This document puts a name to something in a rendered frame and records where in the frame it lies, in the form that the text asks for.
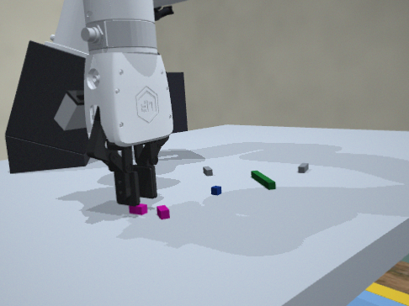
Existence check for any magenta rod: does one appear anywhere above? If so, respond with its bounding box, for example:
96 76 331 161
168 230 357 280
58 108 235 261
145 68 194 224
157 205 170 219
129 203 147 215

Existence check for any green rod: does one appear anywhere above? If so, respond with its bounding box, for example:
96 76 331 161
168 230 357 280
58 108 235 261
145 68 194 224
251 171 276 190

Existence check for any small blue cube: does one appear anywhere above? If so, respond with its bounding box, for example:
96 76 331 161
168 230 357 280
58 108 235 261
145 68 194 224
211 186 221 195

